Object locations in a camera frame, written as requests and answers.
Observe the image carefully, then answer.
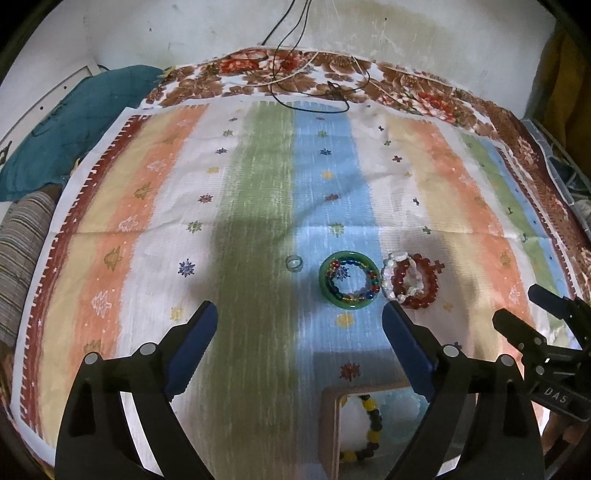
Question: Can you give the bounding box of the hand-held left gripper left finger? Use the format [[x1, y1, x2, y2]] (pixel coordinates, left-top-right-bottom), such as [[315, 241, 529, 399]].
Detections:
[[54, 301, 219, 480]]

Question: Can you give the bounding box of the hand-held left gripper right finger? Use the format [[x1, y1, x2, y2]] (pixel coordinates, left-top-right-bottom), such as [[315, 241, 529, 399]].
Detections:
[[382, 301, 543, 480]]

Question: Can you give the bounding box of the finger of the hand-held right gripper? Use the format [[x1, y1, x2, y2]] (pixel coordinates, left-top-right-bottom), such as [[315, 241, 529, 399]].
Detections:
[[527, 284, 591, 347], [493, 308, 551, 370]]

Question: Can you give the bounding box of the red bead bracelet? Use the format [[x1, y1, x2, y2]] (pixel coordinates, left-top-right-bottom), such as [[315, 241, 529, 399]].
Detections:
[[392, 253, 440, 309]]

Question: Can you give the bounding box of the multicolour bead bracelet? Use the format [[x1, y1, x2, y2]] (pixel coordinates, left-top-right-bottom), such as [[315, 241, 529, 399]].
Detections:
[[325, 259, 382, 298]]

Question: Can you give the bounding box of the white pearl bracelet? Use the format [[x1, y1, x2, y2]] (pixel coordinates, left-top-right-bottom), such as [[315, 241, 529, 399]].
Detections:
[[381, 251, 423, 304]]

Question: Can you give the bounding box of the black and yellow bead bracelet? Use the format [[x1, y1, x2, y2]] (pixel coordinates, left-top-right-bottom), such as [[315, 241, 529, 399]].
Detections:
[[339, 394, 384, 462]]

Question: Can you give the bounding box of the green glass bangle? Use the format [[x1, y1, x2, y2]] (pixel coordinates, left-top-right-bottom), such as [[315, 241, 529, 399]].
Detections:
[[320, 250, 384, 309]]

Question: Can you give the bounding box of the metal box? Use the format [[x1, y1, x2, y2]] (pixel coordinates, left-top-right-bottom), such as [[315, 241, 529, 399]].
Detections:
[[321, 381, 462, 480]]

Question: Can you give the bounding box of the grey blue patterned cloth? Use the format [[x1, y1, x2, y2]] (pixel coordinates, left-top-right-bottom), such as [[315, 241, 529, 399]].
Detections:
[[522, 117, 591, 208]]

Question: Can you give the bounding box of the striped pastel cloth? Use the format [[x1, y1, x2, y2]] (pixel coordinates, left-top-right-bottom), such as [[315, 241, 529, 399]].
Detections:
[[9, 99, 583, 480]]

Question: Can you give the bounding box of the grey striped bolster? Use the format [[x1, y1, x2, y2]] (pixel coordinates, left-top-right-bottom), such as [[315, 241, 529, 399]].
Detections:
[[0, 191, 58, 347]]

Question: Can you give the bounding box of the yellow cloth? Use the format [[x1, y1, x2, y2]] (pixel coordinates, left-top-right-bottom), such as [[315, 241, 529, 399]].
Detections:
[[538, 28, 591, 134]]

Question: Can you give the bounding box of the teal pillow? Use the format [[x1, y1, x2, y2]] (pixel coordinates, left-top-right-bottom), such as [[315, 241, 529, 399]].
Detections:
[[0, 65, 164, 201]]

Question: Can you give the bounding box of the black cable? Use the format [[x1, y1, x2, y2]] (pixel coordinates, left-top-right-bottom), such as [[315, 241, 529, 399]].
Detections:
[[261, 0, 298, 47], [270, 0, 370, 114]]

